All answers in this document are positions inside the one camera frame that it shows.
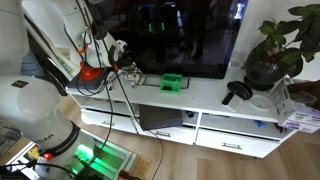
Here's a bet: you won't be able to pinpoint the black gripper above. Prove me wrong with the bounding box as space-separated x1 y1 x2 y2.
114 49 140 78

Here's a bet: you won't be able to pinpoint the grey striped cream towel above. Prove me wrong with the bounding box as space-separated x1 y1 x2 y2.
117 66 148 89

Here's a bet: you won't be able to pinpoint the white TV stand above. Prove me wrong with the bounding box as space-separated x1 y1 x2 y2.
65 66 299 159

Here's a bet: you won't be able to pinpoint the white sunglasses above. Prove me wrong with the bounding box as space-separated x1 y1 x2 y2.
104 78 116 92

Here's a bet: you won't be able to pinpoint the red hat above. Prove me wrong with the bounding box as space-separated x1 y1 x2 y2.
79 61 104 82

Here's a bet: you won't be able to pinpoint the green plastic bin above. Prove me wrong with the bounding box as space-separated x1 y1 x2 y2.
159 73 184 94

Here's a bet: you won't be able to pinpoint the black set-top device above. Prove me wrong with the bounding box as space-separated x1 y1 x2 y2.
138 104 184 132

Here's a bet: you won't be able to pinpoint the paper with green print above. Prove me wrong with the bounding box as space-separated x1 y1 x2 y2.
54 46 76 76

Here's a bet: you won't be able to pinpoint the black flat screen TV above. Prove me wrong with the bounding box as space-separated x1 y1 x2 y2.
87 0 249 80

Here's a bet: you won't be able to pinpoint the green lit robot platform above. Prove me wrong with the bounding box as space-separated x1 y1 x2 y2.
6 133 139 180

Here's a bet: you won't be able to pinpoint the small white flat device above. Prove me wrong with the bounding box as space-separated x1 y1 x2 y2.
227 94 245 113

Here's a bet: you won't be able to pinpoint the red stop button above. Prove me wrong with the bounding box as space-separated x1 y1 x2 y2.
42 152 55 162

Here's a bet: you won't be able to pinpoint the green plant in dark pot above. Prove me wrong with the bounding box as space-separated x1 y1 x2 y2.
244 3 320 91

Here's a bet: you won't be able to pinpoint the white round dish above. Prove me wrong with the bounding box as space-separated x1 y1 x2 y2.
249 94 274 112

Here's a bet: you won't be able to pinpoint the grey patterned rug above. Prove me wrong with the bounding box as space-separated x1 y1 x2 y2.
0 119 22 158

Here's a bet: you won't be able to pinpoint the small blue object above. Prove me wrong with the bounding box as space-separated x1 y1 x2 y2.
254 119 268 128

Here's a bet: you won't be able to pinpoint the white printed cardboard box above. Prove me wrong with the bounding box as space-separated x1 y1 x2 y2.
271 78 320 134

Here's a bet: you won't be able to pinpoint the dark brown object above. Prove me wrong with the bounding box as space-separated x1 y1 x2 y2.
287 79 320 111

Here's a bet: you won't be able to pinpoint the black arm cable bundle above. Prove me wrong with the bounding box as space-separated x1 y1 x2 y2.
63 0 116 178

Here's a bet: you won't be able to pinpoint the thin black floor cable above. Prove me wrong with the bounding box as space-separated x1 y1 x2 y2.
114 71 165 180

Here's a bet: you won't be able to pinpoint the orange cable clip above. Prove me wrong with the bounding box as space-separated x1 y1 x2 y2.
75 44 89 55

